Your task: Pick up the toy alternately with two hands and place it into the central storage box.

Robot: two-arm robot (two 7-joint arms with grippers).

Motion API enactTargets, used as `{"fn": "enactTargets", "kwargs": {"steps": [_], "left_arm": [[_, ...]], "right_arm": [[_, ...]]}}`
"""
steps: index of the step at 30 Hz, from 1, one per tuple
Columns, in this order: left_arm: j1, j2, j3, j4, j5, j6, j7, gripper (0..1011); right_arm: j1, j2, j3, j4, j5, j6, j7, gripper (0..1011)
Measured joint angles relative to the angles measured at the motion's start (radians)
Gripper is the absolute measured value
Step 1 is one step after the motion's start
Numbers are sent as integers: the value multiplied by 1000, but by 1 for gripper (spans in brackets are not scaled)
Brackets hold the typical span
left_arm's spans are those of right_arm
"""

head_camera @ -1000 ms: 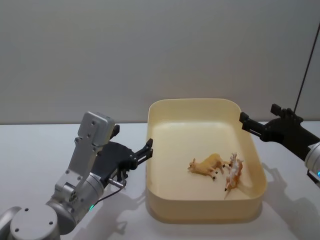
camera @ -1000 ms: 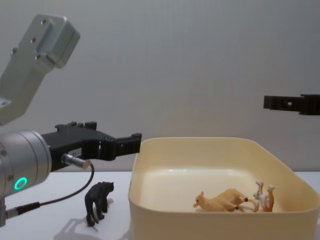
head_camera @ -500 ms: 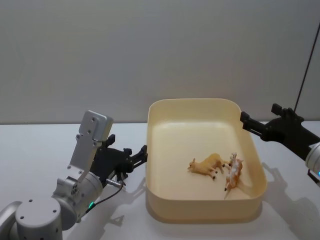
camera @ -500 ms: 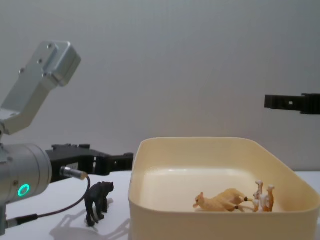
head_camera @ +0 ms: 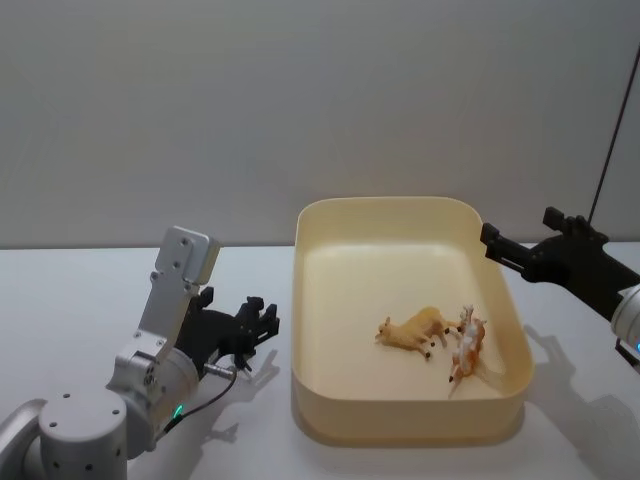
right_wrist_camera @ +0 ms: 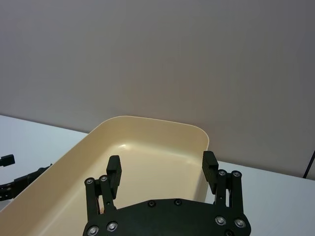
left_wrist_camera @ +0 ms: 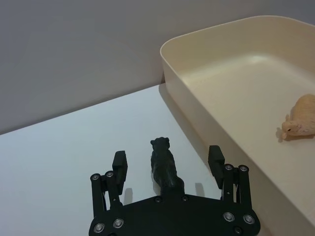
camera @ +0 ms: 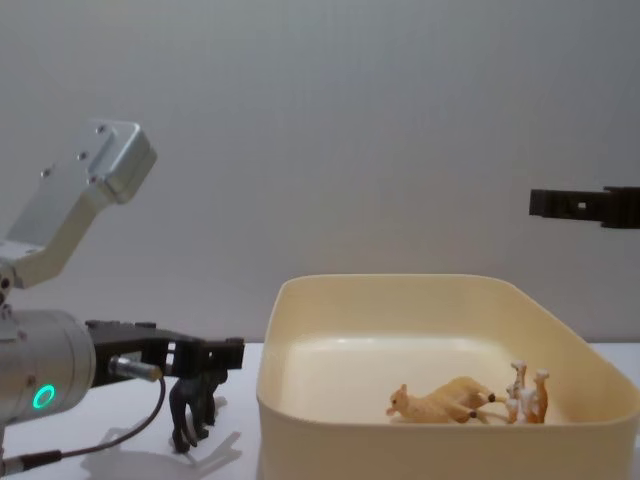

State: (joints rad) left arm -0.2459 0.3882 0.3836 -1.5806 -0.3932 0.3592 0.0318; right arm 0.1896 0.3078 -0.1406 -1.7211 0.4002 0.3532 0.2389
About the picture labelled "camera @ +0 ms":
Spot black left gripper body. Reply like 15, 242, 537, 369
84, 319, 177, 387

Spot black toy animal figure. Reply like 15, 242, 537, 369
168, 367, 227, 454

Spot white table cloth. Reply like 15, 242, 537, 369
0, 342, 640, 480

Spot cream plastic tub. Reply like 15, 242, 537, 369
256, 273, 640, 480

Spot tan white-legged toy animal figure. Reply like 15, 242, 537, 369
503, 360, 551, 425

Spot thin dark gripper cable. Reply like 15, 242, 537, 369
0, 354, 169, 474

